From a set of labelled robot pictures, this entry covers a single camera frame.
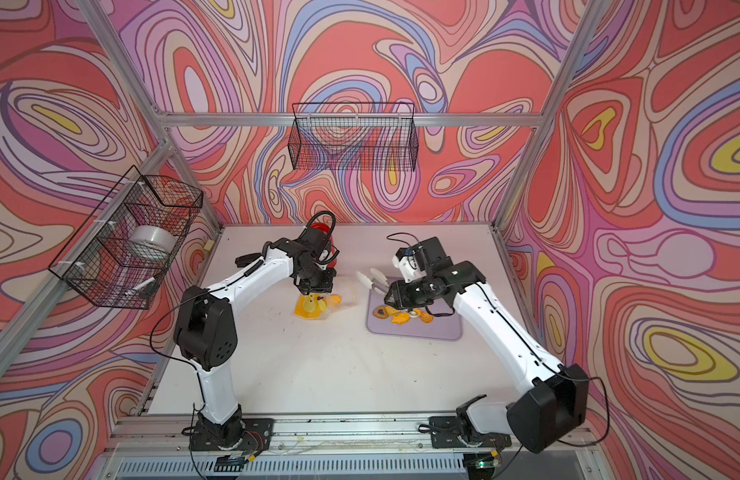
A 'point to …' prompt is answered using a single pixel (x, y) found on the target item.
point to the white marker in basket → (144, 283)
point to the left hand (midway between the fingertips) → (336, 290)
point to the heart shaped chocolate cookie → (380, 312)
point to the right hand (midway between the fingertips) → (394, 308)
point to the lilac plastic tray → (448, 327)
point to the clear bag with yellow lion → (315, 306)
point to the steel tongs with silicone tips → (377, 283)
